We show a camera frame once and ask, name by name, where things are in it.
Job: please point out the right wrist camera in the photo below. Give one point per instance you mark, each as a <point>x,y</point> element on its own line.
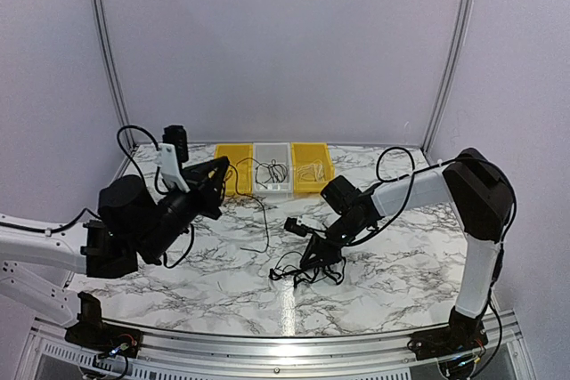
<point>296,226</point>

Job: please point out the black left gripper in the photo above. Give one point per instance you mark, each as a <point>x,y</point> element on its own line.
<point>209,190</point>

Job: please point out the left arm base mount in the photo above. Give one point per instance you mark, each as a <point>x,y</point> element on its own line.
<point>107,339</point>

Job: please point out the right yellow bin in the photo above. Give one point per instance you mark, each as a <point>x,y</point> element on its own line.
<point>313,168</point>

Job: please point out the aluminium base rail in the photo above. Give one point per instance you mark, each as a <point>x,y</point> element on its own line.
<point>167,354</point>

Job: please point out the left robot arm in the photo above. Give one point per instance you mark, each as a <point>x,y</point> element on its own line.
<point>130,227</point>

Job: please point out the left yellow bin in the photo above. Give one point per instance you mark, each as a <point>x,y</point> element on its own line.
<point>238,179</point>

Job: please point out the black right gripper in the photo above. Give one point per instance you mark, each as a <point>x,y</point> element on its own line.
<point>329,254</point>

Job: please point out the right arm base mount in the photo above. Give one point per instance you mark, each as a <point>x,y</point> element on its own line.
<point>444,341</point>

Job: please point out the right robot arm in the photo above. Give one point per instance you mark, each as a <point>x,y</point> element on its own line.
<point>484,201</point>

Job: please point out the white translucent bin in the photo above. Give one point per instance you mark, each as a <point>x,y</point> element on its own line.
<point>272,169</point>

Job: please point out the yellow bin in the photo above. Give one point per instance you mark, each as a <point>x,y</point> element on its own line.
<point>238,179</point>
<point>313,168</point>

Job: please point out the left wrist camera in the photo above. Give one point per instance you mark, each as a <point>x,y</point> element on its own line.
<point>173,152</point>

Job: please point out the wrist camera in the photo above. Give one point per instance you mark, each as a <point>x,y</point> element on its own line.
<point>296,226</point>
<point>173,152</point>

